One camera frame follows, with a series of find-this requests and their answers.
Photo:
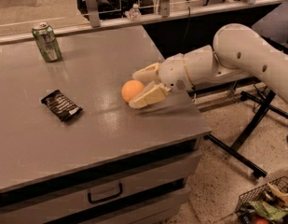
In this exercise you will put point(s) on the clear plastic water bottle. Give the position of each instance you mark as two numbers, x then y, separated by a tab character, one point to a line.
134	13

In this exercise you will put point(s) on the green snack bag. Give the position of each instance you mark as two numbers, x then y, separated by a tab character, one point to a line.
266	210

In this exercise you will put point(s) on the black wire basket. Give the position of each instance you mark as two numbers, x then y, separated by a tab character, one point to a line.
274	193

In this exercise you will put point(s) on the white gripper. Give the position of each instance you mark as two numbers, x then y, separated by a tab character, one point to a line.
173	72

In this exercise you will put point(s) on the green soda can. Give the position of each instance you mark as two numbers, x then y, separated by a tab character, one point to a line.
47	42

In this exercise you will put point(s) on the black drawer handle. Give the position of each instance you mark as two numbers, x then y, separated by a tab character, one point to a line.
106	195

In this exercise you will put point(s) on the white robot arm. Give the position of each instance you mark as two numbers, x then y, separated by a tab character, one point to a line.
236	52

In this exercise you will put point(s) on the grey drawer cabinet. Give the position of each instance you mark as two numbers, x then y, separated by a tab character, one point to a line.
48	166

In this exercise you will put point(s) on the black snack bar wrapper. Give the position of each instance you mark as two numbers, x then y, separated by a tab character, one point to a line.
61	106

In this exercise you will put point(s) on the orange fruit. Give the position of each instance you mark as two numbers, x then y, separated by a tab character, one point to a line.
130	89

